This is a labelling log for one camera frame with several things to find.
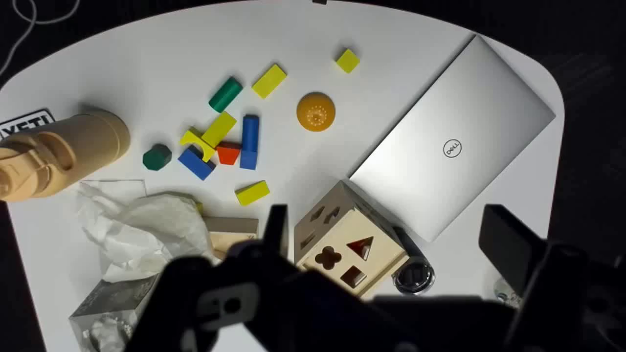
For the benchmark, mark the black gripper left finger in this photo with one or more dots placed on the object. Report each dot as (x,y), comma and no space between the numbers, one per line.
(276,227)

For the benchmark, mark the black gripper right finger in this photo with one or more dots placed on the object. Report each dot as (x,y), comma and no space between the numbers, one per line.
(511,245)

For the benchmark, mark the silver Dell laptop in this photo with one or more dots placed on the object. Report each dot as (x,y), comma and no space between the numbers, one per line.
(450,143)

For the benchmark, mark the grey patterned tissue box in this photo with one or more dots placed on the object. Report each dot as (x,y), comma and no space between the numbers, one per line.
(108,313)

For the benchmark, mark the yellow rectangular block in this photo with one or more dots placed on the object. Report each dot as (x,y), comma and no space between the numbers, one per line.
(220,127)
(269,80)
(253,192)

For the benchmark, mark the wooden shape sorter cube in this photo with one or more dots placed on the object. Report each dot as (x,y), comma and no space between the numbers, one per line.
(343,245)

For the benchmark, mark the red block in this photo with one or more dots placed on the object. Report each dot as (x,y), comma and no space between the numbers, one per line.
(227,153)

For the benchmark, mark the long blue block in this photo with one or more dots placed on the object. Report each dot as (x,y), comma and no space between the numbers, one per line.
(249,141)

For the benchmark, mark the short blue block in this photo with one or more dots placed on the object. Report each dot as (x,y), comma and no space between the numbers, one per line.
(196,162)

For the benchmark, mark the yellow arch block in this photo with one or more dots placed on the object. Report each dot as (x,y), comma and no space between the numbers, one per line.
(192,137)

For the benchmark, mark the orange dome block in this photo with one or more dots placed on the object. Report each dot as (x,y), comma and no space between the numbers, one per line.
(315,110)

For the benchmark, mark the green hexagon block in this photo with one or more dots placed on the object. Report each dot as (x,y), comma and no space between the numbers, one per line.
(157,157)

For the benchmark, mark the green cylinder block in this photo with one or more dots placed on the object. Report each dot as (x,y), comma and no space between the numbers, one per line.
(225,94)

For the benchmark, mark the crumpled clear plastic bag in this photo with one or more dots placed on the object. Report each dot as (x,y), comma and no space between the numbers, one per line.
(108,196)

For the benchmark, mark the small yellow cube block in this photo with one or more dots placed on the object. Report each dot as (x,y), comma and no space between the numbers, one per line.
(347,61)

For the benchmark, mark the tan insulated bottle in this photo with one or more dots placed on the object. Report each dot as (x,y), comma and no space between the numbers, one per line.
(71,149)

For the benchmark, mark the black white YETI sticker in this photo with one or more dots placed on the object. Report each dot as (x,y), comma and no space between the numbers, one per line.
(26,123)

